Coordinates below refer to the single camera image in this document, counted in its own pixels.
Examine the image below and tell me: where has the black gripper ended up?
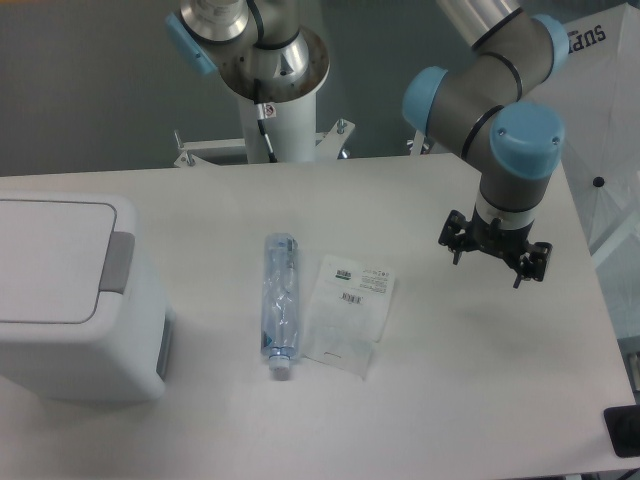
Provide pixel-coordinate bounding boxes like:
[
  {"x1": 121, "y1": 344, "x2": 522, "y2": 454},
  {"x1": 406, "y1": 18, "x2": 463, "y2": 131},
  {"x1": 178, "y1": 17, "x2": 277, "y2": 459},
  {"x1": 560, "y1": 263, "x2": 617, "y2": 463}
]
[{"x1": 438, "y1": 210, "x2": 553, "y2": 289}]

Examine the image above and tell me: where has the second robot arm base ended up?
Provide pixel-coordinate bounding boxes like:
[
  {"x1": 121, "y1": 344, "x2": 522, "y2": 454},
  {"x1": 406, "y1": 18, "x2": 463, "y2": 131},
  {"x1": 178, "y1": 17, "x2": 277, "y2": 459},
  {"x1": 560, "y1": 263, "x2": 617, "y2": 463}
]
[{"x1": 165, "y1": 1, "x2": 330, "y2": 103}]

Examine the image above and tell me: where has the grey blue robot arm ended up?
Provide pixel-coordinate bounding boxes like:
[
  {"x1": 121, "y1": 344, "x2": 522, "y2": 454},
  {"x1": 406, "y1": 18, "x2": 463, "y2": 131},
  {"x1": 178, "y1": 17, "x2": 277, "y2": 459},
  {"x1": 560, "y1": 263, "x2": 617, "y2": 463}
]
[{"x1": 402, "y1": 1, "x2": 569, "y2": 282}]

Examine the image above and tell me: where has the white plastic trash can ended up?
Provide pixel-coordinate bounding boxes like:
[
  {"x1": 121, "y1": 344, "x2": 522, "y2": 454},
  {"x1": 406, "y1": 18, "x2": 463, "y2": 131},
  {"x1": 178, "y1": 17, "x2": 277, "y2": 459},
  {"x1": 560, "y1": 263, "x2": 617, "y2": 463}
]
[{"x1": 1, "y1": 190, "x2": 173, "y2": 402}]

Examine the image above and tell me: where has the white trash can lid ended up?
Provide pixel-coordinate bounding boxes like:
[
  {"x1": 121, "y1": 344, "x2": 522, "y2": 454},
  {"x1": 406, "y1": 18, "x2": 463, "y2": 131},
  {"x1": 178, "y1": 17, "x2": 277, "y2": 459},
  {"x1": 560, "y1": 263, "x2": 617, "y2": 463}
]
[{"x1": 1, "y1": 192, "x2": 137, "y2": 324}]

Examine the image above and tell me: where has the white plastic packaging bag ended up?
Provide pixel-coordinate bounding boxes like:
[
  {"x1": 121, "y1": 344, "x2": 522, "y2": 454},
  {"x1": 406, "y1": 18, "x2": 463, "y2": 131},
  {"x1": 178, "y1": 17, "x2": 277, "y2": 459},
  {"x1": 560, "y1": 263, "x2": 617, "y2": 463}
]
[{"x1": 303, "y1": 255, "x2": 396, "y2": 379}]

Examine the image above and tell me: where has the white umbrella with lettering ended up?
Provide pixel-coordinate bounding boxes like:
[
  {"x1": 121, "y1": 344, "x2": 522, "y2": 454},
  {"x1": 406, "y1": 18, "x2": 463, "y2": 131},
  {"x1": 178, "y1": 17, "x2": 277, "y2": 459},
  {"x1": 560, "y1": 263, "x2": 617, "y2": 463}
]
[{"x1": 528, "y1": 4, "x2": 639, "y2": 247}]

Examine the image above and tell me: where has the black device at edge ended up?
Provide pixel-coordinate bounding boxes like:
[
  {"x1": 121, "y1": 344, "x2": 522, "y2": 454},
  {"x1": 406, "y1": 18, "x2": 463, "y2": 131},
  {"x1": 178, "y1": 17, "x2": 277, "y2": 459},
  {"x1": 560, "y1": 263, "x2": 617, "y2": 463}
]
[{"x1": 603, "y1": 405, "x2": 639, "y2": 458}]

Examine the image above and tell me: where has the clear plastic water bottle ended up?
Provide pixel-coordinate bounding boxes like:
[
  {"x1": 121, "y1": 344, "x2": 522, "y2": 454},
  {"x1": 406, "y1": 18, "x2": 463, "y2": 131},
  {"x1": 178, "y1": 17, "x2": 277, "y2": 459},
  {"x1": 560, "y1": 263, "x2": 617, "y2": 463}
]
[{"x1": 260, "y1": 233, "x2": 302, "y2": 381}]

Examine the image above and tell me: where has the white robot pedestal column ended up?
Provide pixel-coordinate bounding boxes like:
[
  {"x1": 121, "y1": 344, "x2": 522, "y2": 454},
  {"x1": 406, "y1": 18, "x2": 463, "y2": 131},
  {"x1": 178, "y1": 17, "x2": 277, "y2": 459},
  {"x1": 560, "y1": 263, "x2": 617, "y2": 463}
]
[{"x1": 237, "y1": 93, "x2": 316, "y2": 164}]

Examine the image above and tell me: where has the black cable on pedestal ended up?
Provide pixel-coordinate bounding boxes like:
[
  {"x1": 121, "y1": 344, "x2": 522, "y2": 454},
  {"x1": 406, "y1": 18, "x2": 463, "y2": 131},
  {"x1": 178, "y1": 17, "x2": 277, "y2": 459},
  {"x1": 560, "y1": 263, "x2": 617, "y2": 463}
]
[{"x1": 251, "y1": 79, "x2": 279, "y2": 164}]

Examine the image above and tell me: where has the white metal base frame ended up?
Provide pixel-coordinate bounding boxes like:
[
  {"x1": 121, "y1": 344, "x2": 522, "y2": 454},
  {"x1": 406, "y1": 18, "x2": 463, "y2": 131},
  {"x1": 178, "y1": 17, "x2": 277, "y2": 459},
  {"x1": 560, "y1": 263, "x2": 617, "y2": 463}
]
[{"x1": 172, "y1": 118, "x2": 432, "y2": 169}]

